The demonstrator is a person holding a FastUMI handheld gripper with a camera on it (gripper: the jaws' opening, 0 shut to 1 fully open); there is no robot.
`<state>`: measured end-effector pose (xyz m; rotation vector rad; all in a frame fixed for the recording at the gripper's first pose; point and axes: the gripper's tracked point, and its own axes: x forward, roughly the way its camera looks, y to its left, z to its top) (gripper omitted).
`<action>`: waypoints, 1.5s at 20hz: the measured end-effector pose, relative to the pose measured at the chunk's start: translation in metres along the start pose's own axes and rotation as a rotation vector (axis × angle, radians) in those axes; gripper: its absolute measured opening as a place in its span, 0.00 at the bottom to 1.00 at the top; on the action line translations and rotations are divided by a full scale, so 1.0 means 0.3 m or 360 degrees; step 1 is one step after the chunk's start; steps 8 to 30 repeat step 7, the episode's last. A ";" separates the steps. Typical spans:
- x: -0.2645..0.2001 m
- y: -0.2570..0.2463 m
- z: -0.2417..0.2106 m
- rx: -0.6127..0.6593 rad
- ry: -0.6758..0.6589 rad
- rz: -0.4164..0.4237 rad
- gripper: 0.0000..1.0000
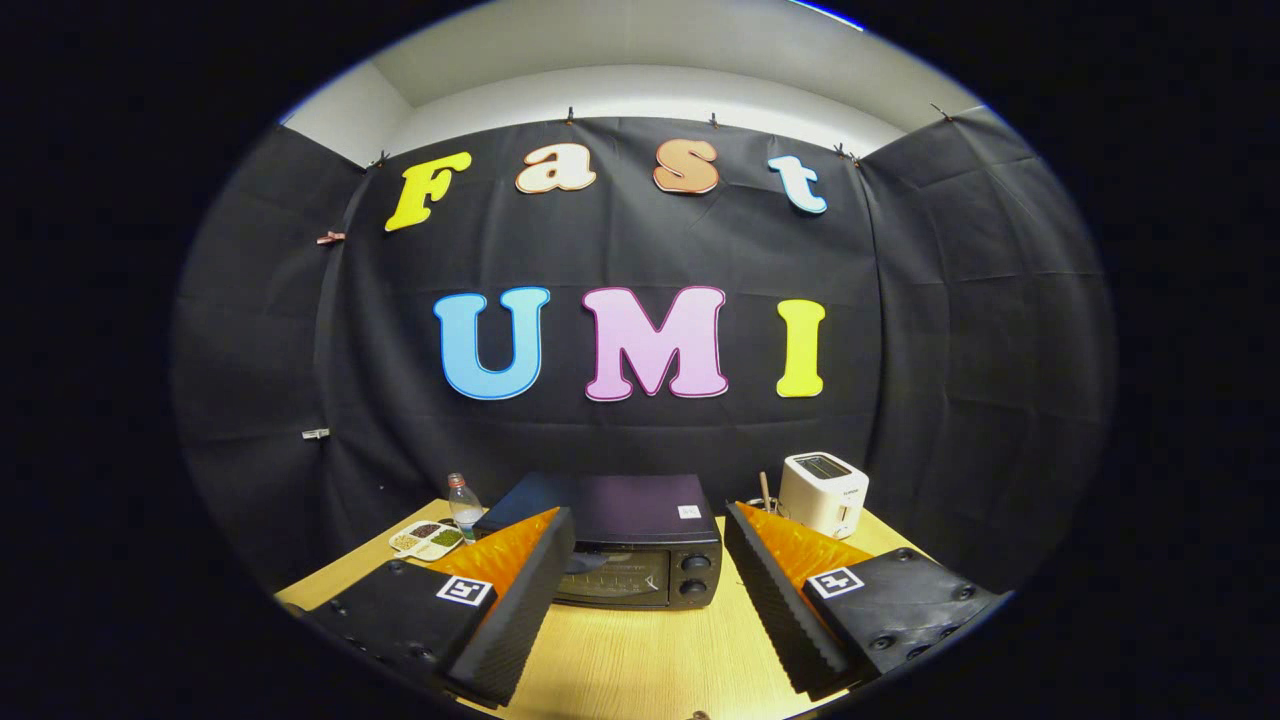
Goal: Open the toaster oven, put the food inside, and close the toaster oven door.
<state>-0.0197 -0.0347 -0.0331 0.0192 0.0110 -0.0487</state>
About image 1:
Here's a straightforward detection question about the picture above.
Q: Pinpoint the white bread toaster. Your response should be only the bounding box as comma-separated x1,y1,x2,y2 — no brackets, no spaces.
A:
778,452,870,540

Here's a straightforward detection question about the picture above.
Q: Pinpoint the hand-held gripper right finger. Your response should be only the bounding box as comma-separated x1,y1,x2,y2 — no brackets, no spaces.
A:
723,501,1004,701

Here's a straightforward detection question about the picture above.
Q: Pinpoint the divided white snack tray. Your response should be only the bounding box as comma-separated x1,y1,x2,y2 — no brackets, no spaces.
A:
389,520,467,563

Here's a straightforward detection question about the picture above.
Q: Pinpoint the black toaster oven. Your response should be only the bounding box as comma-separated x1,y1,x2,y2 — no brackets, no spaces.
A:
473,473,723,609

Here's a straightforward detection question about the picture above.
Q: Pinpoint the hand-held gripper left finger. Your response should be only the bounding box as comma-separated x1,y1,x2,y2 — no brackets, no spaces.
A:
300,506,577,707

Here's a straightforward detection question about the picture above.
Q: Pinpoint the clear plastic bottle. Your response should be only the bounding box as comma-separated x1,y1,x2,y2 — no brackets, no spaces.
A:
447,473,484,544

